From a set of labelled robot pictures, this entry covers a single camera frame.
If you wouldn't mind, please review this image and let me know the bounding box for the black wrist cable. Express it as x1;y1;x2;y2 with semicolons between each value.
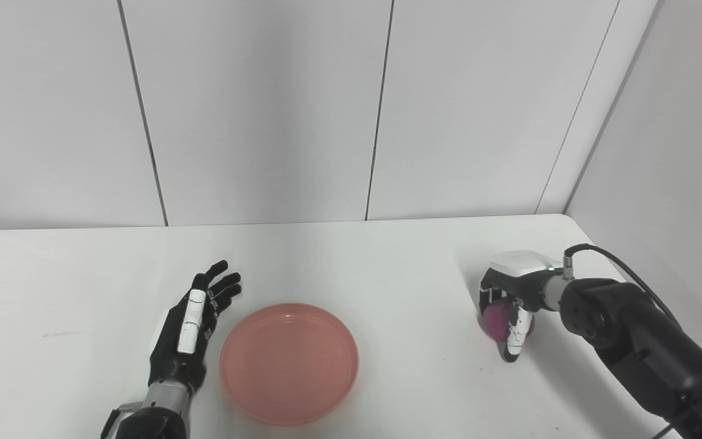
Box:
99;404;142;439
562;243;682;325

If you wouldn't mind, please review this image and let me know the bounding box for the pink round plate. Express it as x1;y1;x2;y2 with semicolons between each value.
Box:
219;303;360;426

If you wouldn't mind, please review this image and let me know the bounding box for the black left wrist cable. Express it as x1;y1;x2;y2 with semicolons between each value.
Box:
99;404;142;439

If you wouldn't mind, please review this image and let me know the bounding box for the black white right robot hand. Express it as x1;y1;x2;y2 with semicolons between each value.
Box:
478;250;562;364

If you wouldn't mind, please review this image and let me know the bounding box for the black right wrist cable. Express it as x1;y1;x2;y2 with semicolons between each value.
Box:
562;243;682;325

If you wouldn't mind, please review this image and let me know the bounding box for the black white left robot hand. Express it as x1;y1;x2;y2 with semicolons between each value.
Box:
147;260;243;393

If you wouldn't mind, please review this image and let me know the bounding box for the purple onion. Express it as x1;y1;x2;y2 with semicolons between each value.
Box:
480;299;535;343

